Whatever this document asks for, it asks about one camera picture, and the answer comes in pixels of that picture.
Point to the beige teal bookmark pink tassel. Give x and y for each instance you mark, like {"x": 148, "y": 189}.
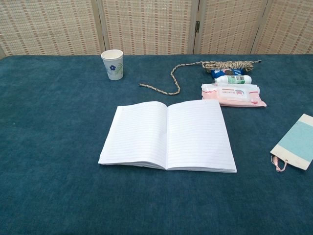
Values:
{"x": 296, "y": 142}

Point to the dark teal felt table cover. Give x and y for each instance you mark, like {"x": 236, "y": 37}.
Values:
{"x": 49, "y": 171}

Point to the pink wet wipes pack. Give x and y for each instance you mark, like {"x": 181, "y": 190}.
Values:
{"x": 232, "y": 96}

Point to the woven folding screen panel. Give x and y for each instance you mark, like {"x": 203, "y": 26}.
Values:
{"x": 227, "y": 24}
{"x": 288, "y": 24}
{"x": 146, "y": 24}
{"x": 49, "y": 24}

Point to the small white bottle green label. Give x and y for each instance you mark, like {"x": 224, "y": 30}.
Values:
{"x": 232, "y": 79}

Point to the metal screen hinge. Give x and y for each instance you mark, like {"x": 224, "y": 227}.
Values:
{"x": 197, "y": 26}

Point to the blue cookie packet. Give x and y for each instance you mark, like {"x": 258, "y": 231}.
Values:
{"x": 220, "y": 72}

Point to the white lined notebook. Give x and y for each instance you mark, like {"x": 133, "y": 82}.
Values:
{"x": 195, "y": 134}

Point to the paper cup blue flower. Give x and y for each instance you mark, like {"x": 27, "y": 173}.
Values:
{"x": 112, "y": 66}

